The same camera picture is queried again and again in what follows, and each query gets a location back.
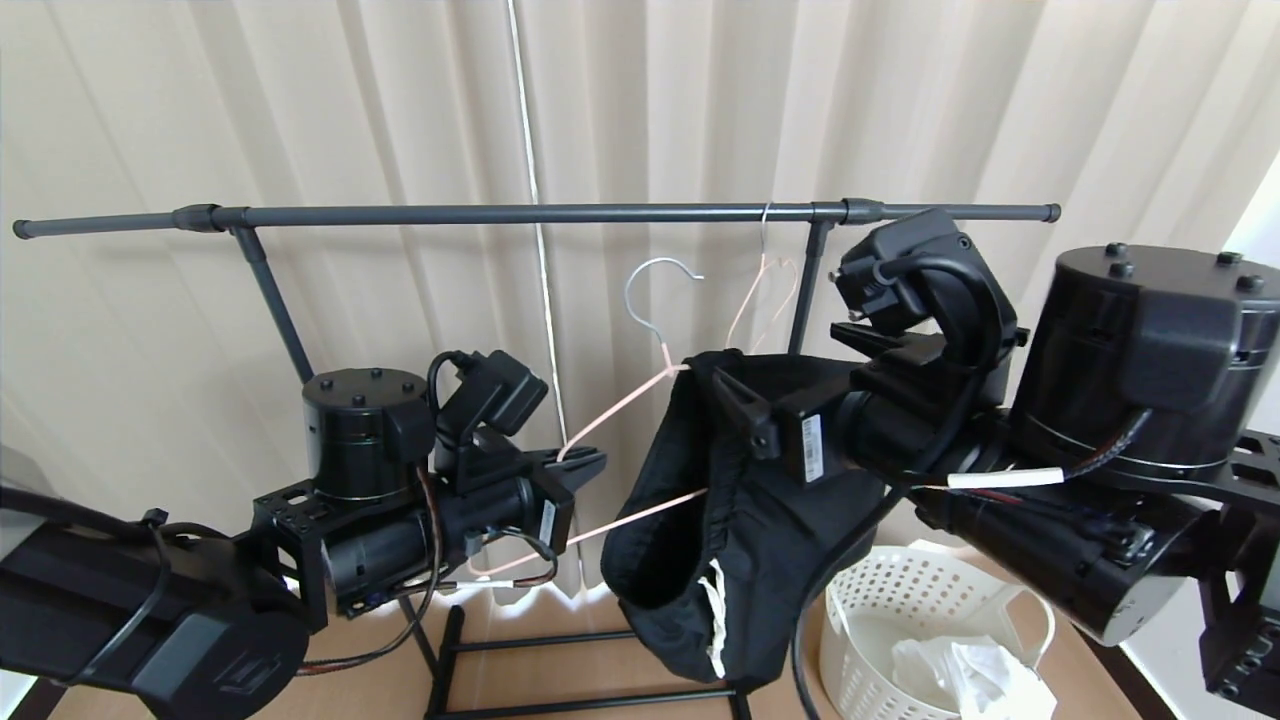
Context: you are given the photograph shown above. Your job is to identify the black cable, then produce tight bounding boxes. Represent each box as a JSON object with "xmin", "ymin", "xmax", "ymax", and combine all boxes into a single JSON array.
[
  {"xmin": 789, "ymin": 254, "xmax": 1007, "ymax": 720},
  {"xmin": 0, "ymin": 484, "xmax": 178, "ymax": 693}
]

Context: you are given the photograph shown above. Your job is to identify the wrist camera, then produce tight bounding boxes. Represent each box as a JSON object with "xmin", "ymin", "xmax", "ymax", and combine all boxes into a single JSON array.
[
  {"xmin": 830, "ymin": 207, "xmax": 1021, "ymax": 387},
  {"xmin": 427, "ymin": 349, "xmax": 550, "ymax": 473}
]

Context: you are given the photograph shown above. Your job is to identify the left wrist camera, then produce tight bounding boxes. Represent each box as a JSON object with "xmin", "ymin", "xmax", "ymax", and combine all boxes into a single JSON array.
[{"xmin": 427, "ymin": 349, "xmax": 550, "ymax": 473}]

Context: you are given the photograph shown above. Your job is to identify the black drawstring shorts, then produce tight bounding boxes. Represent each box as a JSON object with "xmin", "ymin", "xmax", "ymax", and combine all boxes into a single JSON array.
[{"xmin": 600, "ymin": 349, "xmax": 893, "ymax": 693}]

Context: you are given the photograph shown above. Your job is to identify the pink clothes hanger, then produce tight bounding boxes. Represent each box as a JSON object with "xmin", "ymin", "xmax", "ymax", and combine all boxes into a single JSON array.
[
  {"xmin": 724, "ymin": 202, "xmax": 802, "ymax": 354},
  {"xmin": 467, "ymin": 257, "xmax": 714, "ymax": 584}
]

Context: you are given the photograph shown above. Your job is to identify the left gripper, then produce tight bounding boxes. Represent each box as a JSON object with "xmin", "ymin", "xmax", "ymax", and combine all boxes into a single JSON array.
[{"xmin": 324, "ymin": 462, "xmax": 579, "ymax": 614}]

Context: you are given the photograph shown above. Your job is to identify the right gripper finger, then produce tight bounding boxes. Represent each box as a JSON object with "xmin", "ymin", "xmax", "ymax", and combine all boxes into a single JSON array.
[{"xmin": 710, "ymin": 369, "xmax": 780, "ymax": 454}]

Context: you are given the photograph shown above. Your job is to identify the white printed t-shirt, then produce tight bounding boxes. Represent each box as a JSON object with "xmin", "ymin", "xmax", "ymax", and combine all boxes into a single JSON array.
[{"xmin": 888, "ymin": 634, "xmax": 1053, "ymax": 720}]

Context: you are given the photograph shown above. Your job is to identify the beige curtain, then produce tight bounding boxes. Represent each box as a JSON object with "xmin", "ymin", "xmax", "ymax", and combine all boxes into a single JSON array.
[{"xmin": 0, "ymin": 0, "xmax": 1280, "ymax": 603}]

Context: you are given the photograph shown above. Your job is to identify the white laundry basket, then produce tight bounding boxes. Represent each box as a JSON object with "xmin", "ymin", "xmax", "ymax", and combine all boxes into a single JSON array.
[{"xmin": 817, "ymin": 542, "xmax": 1059, "ymax": 720}]

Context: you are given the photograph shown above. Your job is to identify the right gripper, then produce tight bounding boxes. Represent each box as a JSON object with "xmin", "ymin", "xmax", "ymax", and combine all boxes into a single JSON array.
[{"xmin": 770, "ymin": 385, "xmax": 1198, "ymax": 648}]

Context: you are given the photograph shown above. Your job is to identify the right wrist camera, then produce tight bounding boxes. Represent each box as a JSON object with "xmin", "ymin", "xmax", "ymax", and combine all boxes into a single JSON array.
[{"xmin": 830, "ymin": 207, "xmax": 1021, "ymax": 387}]

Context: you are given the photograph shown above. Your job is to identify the black clothes rack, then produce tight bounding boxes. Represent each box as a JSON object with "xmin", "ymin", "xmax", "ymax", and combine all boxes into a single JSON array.
[{"xmin": 12, "ymin": 197, "xmax": 1063, "ymax": 720}]

